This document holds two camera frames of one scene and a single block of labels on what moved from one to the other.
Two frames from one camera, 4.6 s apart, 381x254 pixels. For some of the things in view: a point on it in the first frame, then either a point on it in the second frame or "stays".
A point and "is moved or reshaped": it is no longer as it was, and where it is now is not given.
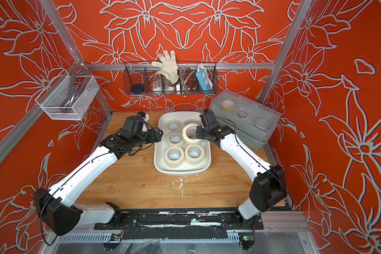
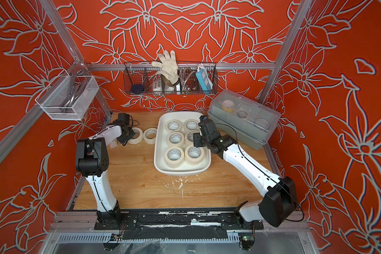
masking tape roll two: x=173 y=125 stays
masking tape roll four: x=189 y=133 is moved or reshaped
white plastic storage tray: x=180 y=153 stays
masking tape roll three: x=175 y=138 stays
